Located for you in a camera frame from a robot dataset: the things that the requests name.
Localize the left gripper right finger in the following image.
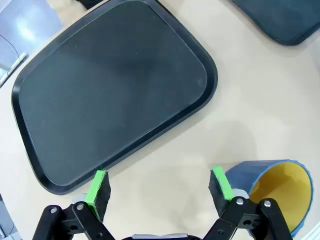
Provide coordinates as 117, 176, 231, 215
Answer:
203, 166, 294, 240

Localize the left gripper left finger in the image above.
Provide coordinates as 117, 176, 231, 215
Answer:
32, 169, 116, 240

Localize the blue mug yellow inside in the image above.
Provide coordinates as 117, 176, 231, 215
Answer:
224, 158, 314, 238

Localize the black plastic serving tray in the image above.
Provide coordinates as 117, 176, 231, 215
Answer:
11, 0, 219, 196
231, 0, 320, 46

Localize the person in black t-shirt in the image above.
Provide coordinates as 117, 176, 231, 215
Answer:
76, 0, 111, 10

